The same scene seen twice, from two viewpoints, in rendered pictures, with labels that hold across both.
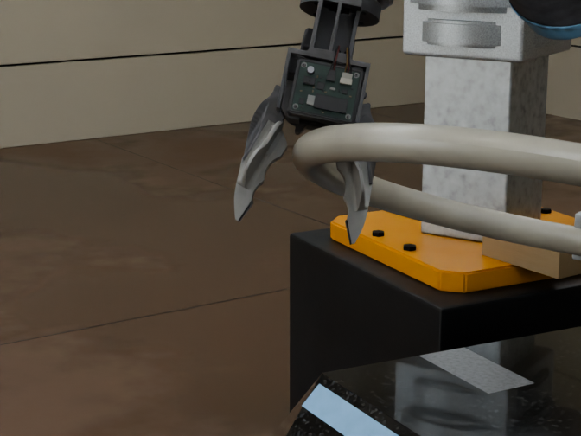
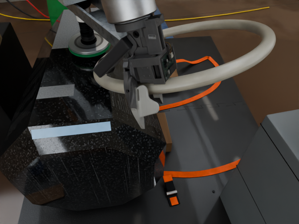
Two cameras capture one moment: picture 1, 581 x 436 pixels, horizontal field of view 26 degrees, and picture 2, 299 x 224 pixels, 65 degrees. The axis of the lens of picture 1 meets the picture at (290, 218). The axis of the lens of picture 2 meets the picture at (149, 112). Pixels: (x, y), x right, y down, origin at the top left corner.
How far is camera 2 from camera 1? 1.01 m
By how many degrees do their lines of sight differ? 66
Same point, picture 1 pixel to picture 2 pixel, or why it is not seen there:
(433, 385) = (58, 104)
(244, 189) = (141, 117)
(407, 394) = (60, 112)
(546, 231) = not seen: hidden behind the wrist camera
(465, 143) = (257, 60)
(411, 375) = (48, 106)
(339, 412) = (50, 132)
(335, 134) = (202, 81)
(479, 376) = (61, 92)
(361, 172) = not seen: hidden behind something
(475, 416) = (84, 104)
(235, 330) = not seen: outside the picture
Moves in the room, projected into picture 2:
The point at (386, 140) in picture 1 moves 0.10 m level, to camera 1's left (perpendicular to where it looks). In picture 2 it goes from (232, 73) to (224, 109)
